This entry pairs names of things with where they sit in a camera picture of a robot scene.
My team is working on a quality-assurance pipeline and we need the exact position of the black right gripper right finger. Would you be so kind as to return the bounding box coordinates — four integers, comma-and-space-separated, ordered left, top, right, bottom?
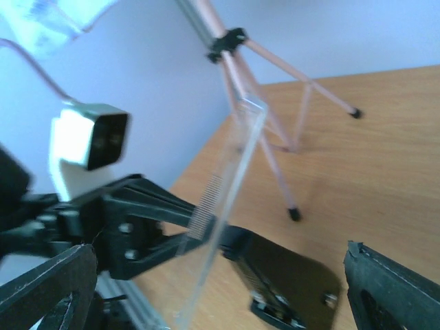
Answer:
344, 241, 439, 329

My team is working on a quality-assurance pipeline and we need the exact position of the black metronome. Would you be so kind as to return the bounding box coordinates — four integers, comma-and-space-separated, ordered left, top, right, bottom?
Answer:
219, 225, 342, 329

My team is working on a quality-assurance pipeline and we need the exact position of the clear plastic metronome cover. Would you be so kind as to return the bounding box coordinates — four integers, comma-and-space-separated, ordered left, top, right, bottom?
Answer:
162, 99, 267, 329

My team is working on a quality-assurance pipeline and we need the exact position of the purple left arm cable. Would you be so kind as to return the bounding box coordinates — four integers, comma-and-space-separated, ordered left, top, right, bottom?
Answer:
0, 37, 83, 106

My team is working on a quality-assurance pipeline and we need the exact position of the pink music stand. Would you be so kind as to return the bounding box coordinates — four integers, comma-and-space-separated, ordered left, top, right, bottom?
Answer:
193, 1, 363, 221

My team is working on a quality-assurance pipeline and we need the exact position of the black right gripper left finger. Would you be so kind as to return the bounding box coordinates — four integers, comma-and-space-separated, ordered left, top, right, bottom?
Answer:
1, 244, 97, 329

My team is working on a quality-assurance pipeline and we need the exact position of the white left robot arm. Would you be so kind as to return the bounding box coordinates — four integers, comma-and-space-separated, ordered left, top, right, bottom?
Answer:
1, 151, 195, 280

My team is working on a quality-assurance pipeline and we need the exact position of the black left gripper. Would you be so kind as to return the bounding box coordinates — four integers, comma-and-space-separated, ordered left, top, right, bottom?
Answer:
1, 175, 251, 280

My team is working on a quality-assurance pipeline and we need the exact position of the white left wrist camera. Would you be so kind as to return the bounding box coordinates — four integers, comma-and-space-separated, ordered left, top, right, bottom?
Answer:
48, 102, 131, 202

